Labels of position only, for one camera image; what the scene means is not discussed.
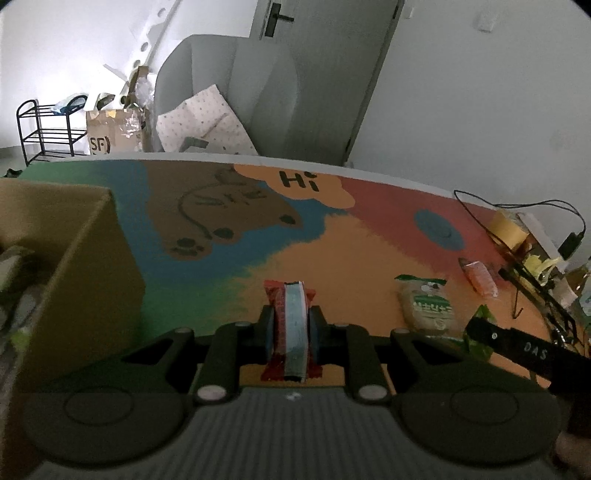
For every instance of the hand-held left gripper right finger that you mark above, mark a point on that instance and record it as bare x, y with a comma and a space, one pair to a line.
316, 333

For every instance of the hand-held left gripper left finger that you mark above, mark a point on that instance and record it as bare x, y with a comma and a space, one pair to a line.
267, 333

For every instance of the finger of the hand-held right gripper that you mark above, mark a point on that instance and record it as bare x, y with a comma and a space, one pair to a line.
482, 331

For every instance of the bright green snack packet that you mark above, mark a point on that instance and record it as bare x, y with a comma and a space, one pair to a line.
479, 353

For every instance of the red and blue snack packet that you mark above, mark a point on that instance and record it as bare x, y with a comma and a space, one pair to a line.
291, 323

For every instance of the brown cardboard box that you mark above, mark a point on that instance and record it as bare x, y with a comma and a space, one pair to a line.
92, 263

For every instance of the small pink snack packet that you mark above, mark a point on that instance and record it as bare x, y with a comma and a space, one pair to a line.
479, 277

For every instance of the black folded tripod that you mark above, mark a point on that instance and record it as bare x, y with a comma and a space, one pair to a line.
535, 295

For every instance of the green and white snack packet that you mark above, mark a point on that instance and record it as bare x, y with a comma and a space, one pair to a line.
429, 304

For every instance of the yellow plastic ribbon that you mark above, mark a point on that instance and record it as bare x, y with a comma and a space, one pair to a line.
540, 265

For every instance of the colourful printed table mat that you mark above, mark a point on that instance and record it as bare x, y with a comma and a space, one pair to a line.
323, 240

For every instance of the yellow tape roll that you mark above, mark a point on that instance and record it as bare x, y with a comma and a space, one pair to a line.
508, 230

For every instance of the dark plug adapter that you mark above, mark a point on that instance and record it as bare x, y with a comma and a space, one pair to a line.
570, 244

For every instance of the small grey box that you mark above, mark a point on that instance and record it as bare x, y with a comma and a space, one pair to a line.
194, 144

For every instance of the dotted white pillow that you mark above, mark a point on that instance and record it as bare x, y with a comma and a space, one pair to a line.
203, 122

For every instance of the grey armchair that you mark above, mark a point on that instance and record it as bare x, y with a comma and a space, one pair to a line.
258, 92

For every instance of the printed brown cardboard carton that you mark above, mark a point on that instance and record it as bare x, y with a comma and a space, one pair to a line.
115, 134

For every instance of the grey door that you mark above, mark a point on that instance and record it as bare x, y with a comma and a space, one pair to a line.
332, 69

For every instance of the black metal shoe rack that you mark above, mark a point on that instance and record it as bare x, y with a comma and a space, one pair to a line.
46, 134

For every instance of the blue item on rack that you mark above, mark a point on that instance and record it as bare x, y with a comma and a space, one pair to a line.
69, 104

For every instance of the white board with holes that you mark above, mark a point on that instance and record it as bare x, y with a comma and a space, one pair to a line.
147, 41

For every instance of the white wall switch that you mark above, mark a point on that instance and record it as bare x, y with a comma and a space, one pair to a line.
485, 21

